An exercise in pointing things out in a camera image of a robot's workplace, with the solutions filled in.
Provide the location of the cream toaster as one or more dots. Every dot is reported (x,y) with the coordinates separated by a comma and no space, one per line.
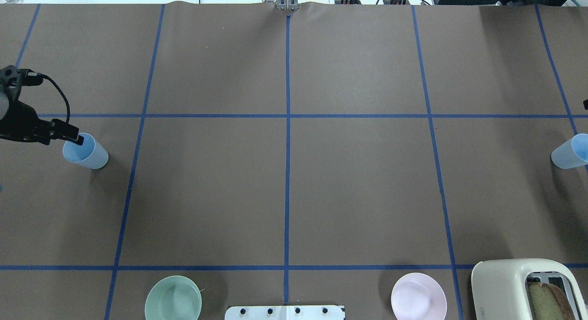
(526,289)

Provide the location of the light blue cup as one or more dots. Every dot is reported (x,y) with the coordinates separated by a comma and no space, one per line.
(89,154)
(571,154)

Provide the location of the green bowl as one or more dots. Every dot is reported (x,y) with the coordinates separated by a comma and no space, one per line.
(173,298)

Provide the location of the pink bowl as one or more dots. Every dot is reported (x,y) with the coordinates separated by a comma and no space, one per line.
(417,296)

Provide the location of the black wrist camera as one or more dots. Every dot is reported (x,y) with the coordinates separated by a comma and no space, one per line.
(13,79)

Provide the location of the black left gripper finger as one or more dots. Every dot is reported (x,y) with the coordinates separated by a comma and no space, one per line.
(60,130)

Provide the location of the toast slice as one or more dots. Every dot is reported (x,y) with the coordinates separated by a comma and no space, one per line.
(549,302)

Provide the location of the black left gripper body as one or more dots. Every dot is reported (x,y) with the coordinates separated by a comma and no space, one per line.
(20,124)

